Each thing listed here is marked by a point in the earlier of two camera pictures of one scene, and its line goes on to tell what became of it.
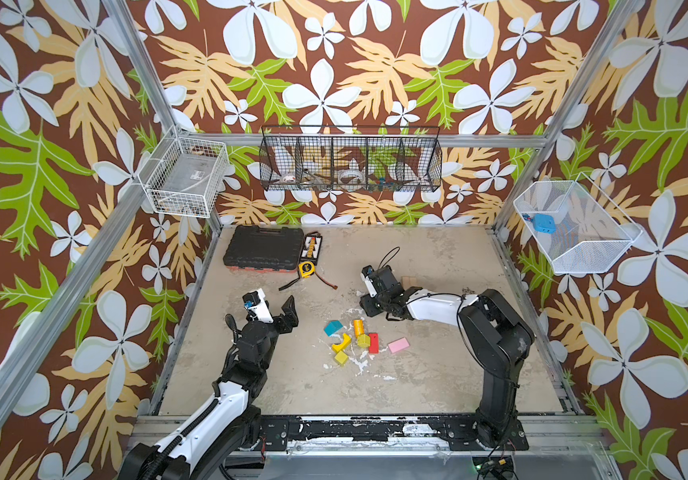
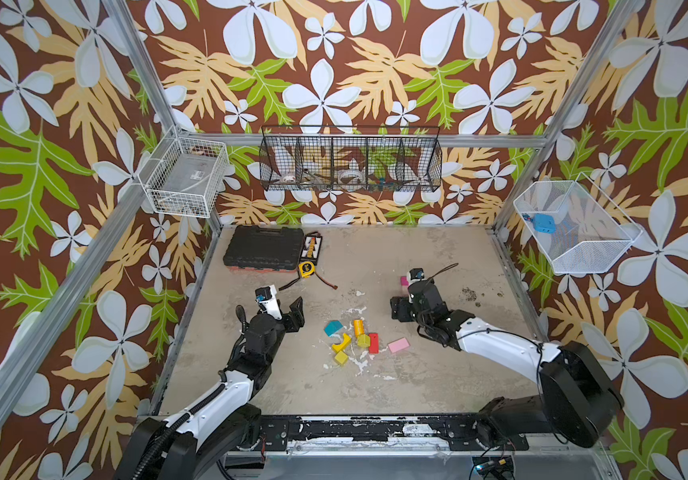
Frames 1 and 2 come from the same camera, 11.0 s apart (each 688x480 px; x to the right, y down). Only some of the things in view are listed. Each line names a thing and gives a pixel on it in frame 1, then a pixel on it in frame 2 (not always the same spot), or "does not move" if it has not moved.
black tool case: [259, 248] does not move
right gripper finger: [370, 305] -> [401, 309]
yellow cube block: [341, 357] does not move
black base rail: [435, 433] does not move
